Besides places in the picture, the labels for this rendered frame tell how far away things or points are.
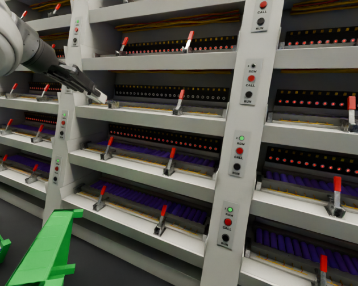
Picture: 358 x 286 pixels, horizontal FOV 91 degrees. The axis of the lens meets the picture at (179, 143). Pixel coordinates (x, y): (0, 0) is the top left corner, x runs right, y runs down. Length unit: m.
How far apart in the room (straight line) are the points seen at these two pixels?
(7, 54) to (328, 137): 0.59
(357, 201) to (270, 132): 0.26
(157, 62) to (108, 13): 0.31
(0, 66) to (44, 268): 0.34
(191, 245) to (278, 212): 0.27
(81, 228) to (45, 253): 0.42
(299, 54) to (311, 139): 0.21
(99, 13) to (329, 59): 0.78
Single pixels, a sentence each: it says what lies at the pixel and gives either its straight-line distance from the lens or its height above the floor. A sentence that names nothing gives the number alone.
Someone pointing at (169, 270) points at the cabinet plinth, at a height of 0.04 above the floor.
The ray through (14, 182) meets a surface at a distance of 1.18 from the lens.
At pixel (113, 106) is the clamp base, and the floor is 0.55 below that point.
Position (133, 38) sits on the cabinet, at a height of 0.93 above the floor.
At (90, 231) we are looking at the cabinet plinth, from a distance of 0.87.
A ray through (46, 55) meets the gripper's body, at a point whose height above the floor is 0.61.
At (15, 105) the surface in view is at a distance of 1.22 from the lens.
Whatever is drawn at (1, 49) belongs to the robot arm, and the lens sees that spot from 0.31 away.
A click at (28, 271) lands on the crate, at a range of 0.46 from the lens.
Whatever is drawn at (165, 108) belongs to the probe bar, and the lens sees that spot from 0.65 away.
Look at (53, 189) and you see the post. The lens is 0.93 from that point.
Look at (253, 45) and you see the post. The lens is 0.57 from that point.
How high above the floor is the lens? 0.47
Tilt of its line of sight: 1 degrees down
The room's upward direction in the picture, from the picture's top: 9 degrees clockwise
